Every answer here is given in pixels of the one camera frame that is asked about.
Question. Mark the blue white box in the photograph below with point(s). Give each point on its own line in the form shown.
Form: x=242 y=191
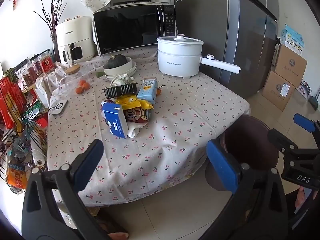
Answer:
x=116 y=122

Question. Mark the white bowl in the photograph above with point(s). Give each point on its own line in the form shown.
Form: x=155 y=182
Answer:
x=123 y=68

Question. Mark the cream air fryer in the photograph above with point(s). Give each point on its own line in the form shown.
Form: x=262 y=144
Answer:
x=75 y=35

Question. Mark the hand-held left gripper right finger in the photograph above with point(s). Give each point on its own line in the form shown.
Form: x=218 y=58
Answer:
x=222 y=165

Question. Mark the black microwave oven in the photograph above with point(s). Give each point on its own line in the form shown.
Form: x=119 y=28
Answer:
x=125 y=27

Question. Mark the stacked white bowls with squash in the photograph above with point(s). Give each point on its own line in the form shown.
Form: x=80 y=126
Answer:
x=117 y=77

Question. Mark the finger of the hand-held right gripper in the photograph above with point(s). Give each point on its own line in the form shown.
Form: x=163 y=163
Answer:
x=282 y=140
x=303 y=123

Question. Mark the white flat device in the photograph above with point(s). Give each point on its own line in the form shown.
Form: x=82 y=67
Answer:
x=59 y=107

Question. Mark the white tissue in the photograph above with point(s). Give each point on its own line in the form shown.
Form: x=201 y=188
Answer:
x=133 y=131

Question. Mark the purple white pack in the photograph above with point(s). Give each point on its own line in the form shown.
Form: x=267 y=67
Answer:
x=303 y=90

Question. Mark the red cartoon can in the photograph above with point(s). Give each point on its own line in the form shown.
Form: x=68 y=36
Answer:
x=136 y=115

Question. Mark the glass jar red contents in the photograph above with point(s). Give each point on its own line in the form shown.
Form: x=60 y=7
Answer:
x=25 y=77
x=35 y=66

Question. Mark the person's left hand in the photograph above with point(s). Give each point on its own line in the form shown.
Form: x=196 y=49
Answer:
x=118 y=236

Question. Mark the dark green pumpkin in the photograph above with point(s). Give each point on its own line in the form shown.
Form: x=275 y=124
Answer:
x=113 y=62

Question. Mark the grey refrigerator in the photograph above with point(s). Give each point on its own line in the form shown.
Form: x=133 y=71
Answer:
x=237 y=42

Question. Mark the small tangerine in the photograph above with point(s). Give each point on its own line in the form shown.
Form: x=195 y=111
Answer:
x=80 y=82
x=86 y=85
x=79 y=90

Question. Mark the dry branches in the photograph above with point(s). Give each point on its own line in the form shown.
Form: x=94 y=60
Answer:
x=52 y=12

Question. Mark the brown slipper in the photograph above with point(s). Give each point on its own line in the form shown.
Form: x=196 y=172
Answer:
x=105 y=226

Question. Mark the white paper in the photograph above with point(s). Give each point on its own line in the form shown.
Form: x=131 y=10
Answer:
x=122 y=80

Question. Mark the blue drink carton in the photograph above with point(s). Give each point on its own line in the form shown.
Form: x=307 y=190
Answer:
x=146 y=92

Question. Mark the brown trash can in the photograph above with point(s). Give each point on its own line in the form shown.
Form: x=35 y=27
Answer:
x=250 y=137

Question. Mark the glass jar wooden lid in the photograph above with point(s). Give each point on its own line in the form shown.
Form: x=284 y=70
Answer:
x=72 y=69

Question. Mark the black plastic tray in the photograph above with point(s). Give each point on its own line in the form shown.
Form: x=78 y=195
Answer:
x=120 y=91

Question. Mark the orange packet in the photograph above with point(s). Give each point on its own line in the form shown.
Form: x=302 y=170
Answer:
x=16 y=177

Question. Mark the brown cardboard box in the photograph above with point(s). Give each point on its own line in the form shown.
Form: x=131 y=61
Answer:
x=277 y=92
x=291 y=65

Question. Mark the green broom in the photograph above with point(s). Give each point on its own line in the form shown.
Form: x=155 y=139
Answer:
x=312 y=103

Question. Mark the glass vase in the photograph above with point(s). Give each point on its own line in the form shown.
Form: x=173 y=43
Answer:
x=53 y=47

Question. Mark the person's right hand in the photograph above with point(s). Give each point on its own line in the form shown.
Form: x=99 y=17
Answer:
x=303 y=200

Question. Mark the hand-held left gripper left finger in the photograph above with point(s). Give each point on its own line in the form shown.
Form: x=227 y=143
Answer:
x=87 y=165

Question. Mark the blue white carton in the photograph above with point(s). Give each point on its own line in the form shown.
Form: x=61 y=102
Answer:
x=292 y=38

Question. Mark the green leaves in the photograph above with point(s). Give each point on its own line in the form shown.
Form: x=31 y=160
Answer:
x=11 y=75

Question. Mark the red packets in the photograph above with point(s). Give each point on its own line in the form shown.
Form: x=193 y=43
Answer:
x=11 y=102

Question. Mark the white electric pot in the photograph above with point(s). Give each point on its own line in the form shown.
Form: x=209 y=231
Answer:
x=177 y=57

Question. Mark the red label jar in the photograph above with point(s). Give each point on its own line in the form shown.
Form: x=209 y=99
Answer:
x=47 y=63

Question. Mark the yellow snack packet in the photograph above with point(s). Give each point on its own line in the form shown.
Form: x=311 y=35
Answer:
x=132 y=101

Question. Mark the cherry print tablecloth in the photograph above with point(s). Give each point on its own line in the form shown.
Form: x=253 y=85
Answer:
x=175 y=120

